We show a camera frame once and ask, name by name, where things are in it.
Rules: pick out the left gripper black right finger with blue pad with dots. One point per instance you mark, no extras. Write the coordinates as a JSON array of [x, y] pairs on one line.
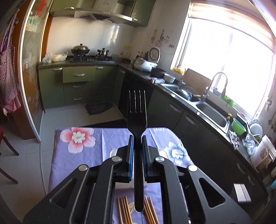
[[158, 169]]

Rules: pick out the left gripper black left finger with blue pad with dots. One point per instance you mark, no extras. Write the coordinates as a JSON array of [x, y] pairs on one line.
[[102, 180]]

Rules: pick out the wooden chopstick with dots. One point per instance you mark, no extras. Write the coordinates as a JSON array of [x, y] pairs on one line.
[[120, 211]]

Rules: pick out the black plastic fork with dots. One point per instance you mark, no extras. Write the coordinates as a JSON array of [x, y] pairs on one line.
[[137, 123]]

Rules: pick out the chrome kitchen faucet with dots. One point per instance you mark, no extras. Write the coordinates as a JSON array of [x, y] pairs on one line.
[[214, 84]]

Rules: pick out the purple floral tablecloth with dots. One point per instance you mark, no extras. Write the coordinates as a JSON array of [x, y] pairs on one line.
[[74, 146]]

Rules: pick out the dark floor mat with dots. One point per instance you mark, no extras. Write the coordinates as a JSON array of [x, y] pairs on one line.
[[97, 108]]

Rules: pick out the steel sink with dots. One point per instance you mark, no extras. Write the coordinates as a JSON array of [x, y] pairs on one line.
[[214, 116]]

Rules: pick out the green plastic basin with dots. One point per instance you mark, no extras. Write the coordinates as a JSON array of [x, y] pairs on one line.
[[237, 127]]

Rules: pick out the white bowl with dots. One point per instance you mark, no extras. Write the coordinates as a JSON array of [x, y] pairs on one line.
[[169, 79]]

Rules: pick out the wooden cutting board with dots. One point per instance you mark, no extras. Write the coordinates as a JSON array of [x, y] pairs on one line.
[[195, 79]]

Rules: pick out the black inner pot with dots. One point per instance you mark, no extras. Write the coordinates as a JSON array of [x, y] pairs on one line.
[[157, 73]]

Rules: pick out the white rice cooker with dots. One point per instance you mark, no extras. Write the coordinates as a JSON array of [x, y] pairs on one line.
[[146, 65]]

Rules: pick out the white plastic bucket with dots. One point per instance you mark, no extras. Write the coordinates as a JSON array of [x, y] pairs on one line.
[[263, 155]]

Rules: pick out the gas stove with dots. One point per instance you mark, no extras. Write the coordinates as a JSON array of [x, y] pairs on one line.
[[90, 59]]

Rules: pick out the small steel pot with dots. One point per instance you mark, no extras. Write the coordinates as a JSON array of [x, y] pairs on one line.
[[102, 52]]

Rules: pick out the black wok with lid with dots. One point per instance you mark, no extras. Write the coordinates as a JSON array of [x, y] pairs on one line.
[[80, 50]]

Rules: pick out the checkered apron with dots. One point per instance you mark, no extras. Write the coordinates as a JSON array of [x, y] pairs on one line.
[[9, 84]]

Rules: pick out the steel range hood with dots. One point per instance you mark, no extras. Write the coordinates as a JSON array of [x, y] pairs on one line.
[[108, 11]]

